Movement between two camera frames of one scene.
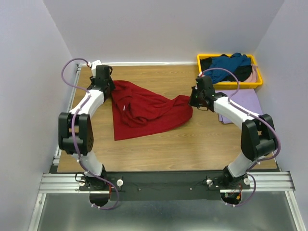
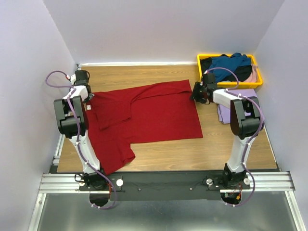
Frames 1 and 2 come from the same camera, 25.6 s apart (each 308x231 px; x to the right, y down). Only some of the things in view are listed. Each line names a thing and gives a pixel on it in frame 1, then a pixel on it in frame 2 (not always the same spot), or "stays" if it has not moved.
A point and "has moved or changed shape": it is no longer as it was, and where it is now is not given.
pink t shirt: (252, 77) stays
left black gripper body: (110, 83) to (90, 96)
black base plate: (168, 186) stays
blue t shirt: (229, 63) stays
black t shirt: (242, 73) stays
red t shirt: (136, 111) has moved or changed shape
